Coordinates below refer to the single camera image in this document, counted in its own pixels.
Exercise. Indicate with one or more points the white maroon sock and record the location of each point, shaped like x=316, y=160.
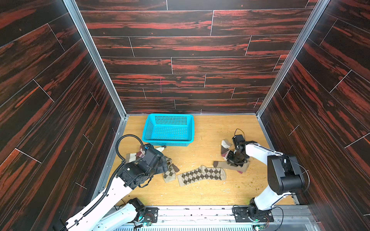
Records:
x=141, y=153

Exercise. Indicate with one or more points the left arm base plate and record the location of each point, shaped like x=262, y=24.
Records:
x=144, y=215

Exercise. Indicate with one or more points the white striped sock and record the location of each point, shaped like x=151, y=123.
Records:
x=226, y=147

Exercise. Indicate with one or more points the aluminium corner frame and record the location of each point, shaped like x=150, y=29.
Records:
x=307, y=29
x=80, y=24

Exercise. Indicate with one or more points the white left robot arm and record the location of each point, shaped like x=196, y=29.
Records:
x=126, y=177

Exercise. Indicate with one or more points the tan ribbed sock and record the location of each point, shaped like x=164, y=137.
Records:
x=131, y=157
x=225, y=165

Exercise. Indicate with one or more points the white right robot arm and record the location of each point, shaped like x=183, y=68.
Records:
x=284, y=174

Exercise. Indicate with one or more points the argyle brown sock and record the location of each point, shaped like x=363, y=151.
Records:
x=170, y=174
x=200, y=174

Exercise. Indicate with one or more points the aluminium corner frame right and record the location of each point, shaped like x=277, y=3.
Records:
x=307, y=29

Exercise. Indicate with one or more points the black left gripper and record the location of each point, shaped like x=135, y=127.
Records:
x=161, y=168

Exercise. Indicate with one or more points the aluminium corner frame left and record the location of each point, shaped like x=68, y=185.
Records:
x=80, y=24

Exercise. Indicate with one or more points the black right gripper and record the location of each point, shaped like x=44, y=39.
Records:
x=236, y=156

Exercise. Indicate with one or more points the teal plastic basket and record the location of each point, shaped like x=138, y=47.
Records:
x=169, y=129

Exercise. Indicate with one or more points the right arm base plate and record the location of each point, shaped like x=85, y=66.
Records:
x=245, y=215

